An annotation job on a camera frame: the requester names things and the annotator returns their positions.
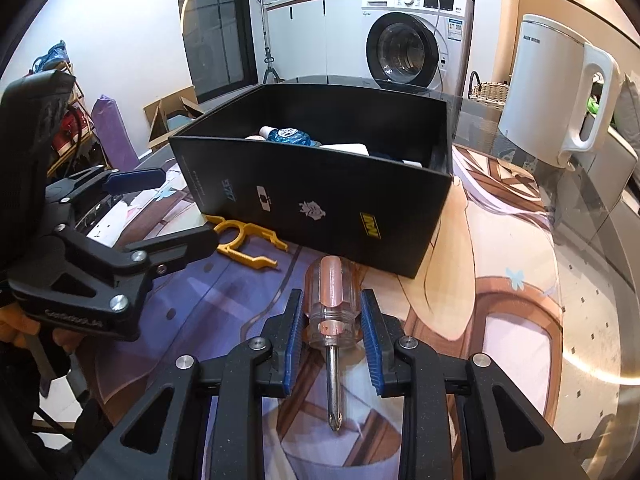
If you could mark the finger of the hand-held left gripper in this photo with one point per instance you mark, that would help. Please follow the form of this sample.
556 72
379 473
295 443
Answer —
135 180
185 245

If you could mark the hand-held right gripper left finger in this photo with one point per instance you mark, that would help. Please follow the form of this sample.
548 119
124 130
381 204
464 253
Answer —
292 345

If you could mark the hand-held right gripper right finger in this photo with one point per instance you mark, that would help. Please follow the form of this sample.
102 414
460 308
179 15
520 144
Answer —
372 345

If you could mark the yellow plastic tool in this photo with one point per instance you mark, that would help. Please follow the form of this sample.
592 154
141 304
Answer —
235 252

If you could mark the black storage box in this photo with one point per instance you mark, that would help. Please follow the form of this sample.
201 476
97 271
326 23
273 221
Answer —
300 195

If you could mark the person's left hand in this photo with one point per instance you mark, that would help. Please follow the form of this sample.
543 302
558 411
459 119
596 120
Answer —
12 322

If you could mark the shoe rack with shoes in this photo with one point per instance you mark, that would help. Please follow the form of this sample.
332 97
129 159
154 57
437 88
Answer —
67 127

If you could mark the purple yoga mat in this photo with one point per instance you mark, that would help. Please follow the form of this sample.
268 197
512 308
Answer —
112 130

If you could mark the cardboard box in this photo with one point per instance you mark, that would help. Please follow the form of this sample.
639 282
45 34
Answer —
165 115

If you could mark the blue bottle with white cap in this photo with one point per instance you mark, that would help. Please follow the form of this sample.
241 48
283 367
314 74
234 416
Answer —
290 136

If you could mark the printed table mat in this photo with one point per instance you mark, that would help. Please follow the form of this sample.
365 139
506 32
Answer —
500 260

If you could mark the black framed glass door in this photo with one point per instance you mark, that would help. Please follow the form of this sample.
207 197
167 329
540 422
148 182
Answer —
220 25

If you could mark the flat mop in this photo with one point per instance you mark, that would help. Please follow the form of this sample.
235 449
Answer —
267 35

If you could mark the white base cabinet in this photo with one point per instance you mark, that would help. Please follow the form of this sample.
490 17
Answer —
310 35

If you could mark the wicker basket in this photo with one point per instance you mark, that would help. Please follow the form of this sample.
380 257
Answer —
487 95

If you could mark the grey sofa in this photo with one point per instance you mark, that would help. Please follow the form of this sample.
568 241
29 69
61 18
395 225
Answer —
607 170

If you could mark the white electric kettle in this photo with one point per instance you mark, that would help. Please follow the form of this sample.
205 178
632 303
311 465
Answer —
540 85

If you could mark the green bag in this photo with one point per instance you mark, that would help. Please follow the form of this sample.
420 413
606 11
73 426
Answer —
593 105

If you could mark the white washing machine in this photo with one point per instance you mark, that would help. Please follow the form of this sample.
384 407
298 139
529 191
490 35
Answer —
415 2

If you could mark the grey cushion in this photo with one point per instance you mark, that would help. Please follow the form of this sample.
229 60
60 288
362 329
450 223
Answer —
630 110

